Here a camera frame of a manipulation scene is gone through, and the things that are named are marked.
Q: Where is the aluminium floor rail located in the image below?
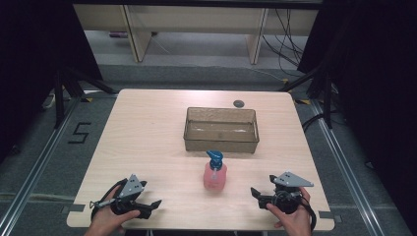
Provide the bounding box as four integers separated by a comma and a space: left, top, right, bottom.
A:
0, 95, 84, 236
309, 98, 387, 236

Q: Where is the person's left hand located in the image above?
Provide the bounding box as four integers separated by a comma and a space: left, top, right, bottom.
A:
88, 186, 142, 232

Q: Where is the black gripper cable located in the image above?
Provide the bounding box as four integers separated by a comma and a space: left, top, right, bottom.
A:
299, 195, 318, 232
89, 178, 129, 221

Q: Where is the pink soap bottle blue pump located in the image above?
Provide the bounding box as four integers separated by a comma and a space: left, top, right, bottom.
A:
203, 149, 228, 192

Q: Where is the black floor cable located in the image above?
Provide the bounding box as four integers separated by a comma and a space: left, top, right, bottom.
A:
301, 110, 339, 133

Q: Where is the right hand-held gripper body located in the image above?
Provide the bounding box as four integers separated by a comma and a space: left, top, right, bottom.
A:
259, 170, 315, 215

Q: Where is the black metal stand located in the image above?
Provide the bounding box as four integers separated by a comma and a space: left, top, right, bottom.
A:
53, 66, 118, 130
279, 64, 334, 130

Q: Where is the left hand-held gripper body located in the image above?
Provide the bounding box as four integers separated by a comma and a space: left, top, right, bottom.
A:
109, 173, 153, 220

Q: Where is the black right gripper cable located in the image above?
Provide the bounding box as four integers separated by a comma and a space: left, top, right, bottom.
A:
299, 195, 318, 232

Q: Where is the beige wooden shelf unit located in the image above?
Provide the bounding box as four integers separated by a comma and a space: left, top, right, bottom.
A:
72, 3, 320, 65

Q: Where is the person's right hand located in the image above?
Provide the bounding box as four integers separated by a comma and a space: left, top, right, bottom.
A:
265, 186, 313, 236

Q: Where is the brown transparent plastic bin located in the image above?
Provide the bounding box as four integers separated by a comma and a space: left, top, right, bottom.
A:
183, 106, 261, 154

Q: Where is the thin white floor cable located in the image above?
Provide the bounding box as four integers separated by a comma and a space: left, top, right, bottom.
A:
250, 66, 287, 83

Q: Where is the black curtain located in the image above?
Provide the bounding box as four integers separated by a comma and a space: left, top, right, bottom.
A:
296, 0, 417, 229
0, 0, 103, 165

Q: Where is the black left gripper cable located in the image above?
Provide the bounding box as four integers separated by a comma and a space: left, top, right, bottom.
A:
89, 178, 129, 221

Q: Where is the bundle of black cables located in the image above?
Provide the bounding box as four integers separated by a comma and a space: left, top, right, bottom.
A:
261, 8, 305, 79

